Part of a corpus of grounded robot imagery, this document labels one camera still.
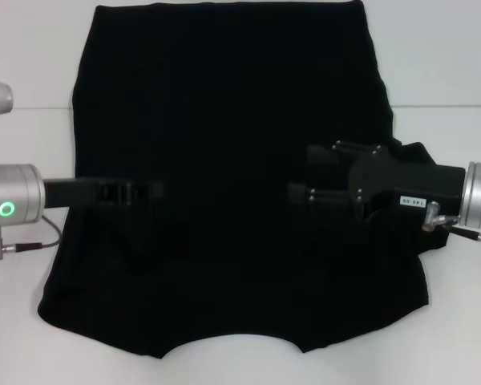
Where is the black t-shirt with FREE print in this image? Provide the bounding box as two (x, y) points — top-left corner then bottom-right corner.
(38, 0), (468, 350)

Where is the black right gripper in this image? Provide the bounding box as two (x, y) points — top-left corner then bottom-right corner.
(287, 140), (467, 221)

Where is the right arm cable with connectors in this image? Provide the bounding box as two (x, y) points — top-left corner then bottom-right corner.
(422, 200), (481, 252)

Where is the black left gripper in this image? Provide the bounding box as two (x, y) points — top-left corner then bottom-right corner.
(42, 179), (164, 209)

